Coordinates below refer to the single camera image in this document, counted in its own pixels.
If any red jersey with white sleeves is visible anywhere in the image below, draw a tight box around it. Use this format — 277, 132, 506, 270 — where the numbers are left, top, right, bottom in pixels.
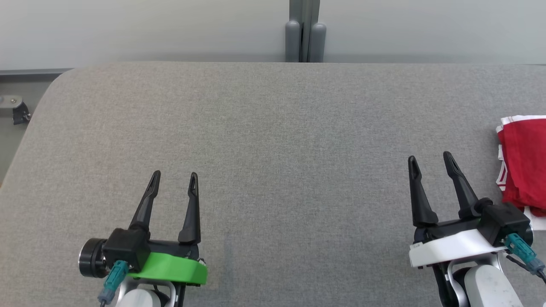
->
495, 114, 546, 231

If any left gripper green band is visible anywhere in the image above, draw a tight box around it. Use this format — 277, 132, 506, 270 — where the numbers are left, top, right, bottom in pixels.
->
128, 171, 208, 285

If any left black cable teal plug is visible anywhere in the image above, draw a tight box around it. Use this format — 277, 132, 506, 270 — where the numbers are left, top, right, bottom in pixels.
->
98, 260, 129, 307

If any right black cable teal plug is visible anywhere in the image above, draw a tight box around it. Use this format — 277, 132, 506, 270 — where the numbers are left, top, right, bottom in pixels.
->
503, 233, 546, 284

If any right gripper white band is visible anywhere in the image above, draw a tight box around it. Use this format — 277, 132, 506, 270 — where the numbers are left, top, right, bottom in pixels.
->
407, 151, 508, 268

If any metal bracket with black cap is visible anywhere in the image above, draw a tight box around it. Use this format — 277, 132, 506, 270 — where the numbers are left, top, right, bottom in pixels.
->
0, 95, 31, 125

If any black cable teal plug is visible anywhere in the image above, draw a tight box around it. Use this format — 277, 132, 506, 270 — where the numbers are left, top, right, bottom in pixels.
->
503, 233, 546, 284
98, 260, 129, 307

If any grey window frame post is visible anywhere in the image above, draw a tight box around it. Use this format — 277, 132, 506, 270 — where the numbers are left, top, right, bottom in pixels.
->
285, 0, 327, 63

